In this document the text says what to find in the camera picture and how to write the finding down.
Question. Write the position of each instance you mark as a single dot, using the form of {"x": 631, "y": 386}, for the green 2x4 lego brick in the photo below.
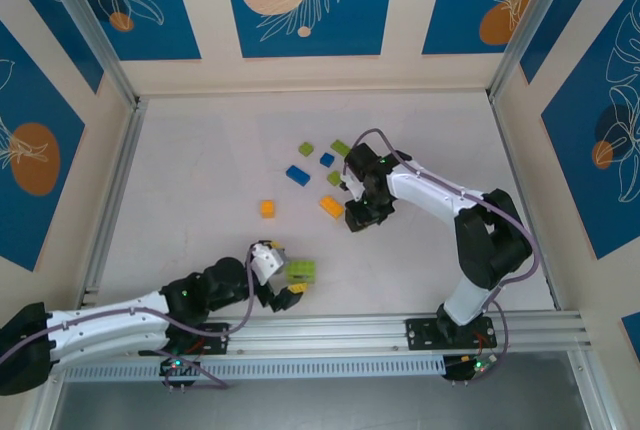
{"x": 311, "y": 280}
{"x": 339, "y": 146}
{"x": 301, "y": 267}

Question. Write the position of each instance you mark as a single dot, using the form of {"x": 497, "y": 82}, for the orange 2x2 lego brick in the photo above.
{"x": 267, "y": 209}

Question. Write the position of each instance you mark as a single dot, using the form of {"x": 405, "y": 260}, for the orange 2x4 lego brick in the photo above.
{"x": 331, "y": 206}

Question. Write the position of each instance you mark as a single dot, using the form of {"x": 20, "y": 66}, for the green 2x2 lego brick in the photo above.
{"x": 334, "y": 178}
{"x": 306, "y": 148}

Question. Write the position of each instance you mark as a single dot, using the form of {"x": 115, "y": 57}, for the blue 2x2 lego brick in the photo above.
{"x": 327, "y": 159}

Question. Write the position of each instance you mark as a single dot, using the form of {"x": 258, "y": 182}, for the blue 2x4 lego brick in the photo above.
{"x": 298, "y": 175}

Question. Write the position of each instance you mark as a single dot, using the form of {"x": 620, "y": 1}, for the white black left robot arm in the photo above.
{"x": 110, "y": 325}

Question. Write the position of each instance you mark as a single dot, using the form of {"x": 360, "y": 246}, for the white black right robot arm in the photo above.
{"x": 430, "y": 195}

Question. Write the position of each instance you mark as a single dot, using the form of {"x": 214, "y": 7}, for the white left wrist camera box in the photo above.
{"x": 265, "y": 262}

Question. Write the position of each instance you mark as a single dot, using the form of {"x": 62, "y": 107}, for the aluminium mounting rail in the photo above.
{"x": 320, "y": 335}

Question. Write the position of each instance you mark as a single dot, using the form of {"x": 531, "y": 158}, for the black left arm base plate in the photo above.
{"x": 215, "y": 342}

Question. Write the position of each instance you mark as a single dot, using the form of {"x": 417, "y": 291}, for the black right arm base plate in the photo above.
{"x": 420, "y": 335}

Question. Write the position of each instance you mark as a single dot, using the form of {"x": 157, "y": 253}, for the aluminium side rail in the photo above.
{"x": 114, "y": 200}
{"x": 505, "y": 125}

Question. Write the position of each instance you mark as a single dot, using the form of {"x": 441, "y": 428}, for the aluminium frame post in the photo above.
{"x": 535, "y": 25}
{"x": 92, "y": 25}

